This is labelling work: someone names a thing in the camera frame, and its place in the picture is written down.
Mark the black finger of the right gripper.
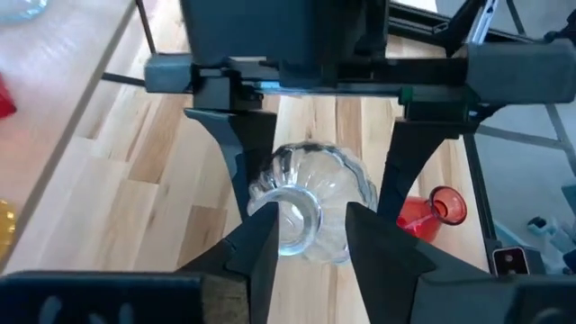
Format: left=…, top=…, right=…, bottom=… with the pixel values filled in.
left=184, top=78, right=278, bottom=221
left=377, top=87, right=481, bottom=221

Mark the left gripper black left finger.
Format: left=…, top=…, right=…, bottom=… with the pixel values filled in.
left=0, top=201, right=280, bottom=324

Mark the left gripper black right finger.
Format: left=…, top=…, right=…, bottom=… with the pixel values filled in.
left=345, top=201, right=576, bottom=324

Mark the pear-shaped red glass vase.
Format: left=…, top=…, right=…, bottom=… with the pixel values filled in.
left=395, top=185, right=468, bottom=244

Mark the clear bulbous glass vase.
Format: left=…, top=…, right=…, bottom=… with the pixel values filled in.
left=246, top=139, right=379, bottom=266

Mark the small amber bottle vase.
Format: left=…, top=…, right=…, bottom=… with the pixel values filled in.
left=0, top=200, right=18, bottom=260

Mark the red ribbed bell-shaped vase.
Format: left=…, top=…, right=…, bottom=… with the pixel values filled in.
left=0, top=74, right=18, bottom=121

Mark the small white-framed camera box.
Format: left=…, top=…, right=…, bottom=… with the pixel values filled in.
left=491, top=245, right=533, bottom=276

